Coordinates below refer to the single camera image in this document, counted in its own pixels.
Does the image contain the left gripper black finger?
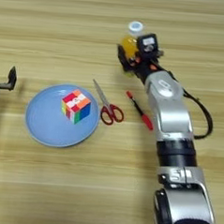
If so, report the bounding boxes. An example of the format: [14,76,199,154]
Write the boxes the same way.
[6,66,18,91]

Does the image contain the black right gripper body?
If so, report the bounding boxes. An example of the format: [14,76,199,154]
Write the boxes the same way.
[127,51,165,87]

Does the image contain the orange juice bottle white cap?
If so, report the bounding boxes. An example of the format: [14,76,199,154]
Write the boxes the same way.
[119,20,145,80]

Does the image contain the red and black marker pen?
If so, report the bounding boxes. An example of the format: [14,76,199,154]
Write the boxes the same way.
[123,90,157,131]

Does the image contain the multicoloured puzzle cube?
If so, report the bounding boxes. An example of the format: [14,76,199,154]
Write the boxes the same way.
[60,87,93,126]

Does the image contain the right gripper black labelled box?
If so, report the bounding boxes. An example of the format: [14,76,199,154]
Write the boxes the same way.
[135,32,160,54]

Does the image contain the light blue round plate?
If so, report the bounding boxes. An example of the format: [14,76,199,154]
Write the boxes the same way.
[22,82,103,151]

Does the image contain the red-handled scissors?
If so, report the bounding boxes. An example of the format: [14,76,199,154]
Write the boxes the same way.
[90,79,126,127]

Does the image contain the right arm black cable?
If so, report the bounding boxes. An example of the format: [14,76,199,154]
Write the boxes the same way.
[177,88,217,142]

